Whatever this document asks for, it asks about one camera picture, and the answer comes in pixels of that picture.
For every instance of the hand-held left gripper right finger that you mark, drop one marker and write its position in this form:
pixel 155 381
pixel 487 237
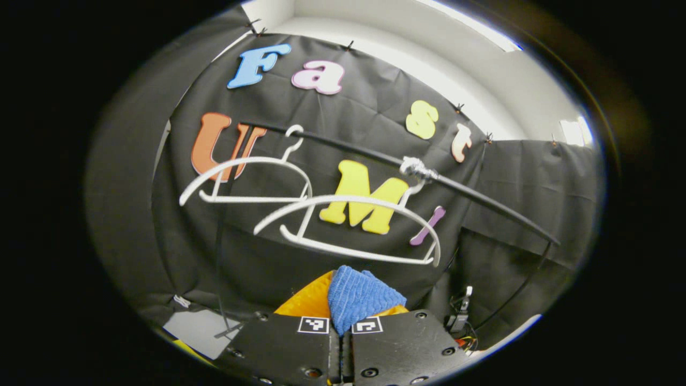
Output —
pixel 402 348

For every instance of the white plastic hanger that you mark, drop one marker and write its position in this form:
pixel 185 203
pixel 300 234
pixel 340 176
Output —
pixel 332 198
pixel 252 199

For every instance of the black clothes rack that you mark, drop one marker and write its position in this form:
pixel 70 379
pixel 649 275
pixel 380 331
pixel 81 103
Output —
pixel 348 148

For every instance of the small ceiling light panel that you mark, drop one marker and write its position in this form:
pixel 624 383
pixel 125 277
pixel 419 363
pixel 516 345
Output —
pixel 576 132

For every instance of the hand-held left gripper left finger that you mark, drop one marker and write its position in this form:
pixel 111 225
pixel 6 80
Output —
pixel 278 348

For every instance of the black backdrop cloth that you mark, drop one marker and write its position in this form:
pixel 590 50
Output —
pixel 268 257

